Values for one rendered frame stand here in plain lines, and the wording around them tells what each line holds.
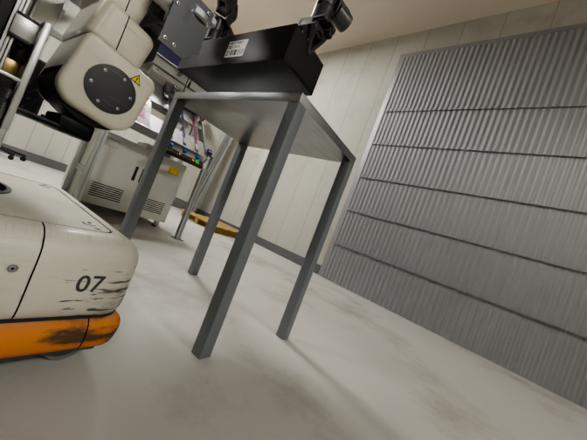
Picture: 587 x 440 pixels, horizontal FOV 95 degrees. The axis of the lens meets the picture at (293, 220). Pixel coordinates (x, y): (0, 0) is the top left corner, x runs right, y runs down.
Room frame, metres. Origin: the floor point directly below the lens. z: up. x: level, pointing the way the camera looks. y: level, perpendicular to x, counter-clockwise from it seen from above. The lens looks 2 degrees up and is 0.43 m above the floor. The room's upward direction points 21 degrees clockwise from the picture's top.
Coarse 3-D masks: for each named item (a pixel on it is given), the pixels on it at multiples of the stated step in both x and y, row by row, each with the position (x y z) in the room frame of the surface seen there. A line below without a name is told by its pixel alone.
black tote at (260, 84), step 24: (288, 24) 0.76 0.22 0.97; (216, 48) 0.95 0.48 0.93; (240, 48) 0.86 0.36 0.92; (264, 48) 0.80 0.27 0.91; (288, 48) 0.75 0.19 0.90; (192, 72) 1.05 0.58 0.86; (216, 72) 0.98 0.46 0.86; (240, 72) 0.91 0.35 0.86; (264, 72) 0.85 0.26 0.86; (288, 72) 0.80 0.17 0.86; (312, 72) 0.85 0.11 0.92
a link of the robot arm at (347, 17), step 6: (342, 6) 0.82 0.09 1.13; (342, 12) 0.82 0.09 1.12; (348, 12) 0.83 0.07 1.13; (330, 18) 0.84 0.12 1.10; (336, 18) 0.83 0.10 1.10; (342, 18) 0.83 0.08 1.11; (348, 18) 0.84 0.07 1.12; (336, 24) 0.85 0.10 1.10; (342, 24) 0.85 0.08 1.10; (348, 24) 0.85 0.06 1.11; (342, 30) 0.87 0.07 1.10
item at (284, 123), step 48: (192, 96) 1.07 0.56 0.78; (240, 96) 0.90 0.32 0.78; (288, 96) 0.78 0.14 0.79; (240, 144) 1.48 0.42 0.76; (288, 144) 0.77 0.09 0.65; (336, 144) 0.97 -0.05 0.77; (144, 192) 1.15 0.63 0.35; (336, 192) 1.09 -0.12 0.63; (240, 240) 0.76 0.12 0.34; (288, 336) 1.12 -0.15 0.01
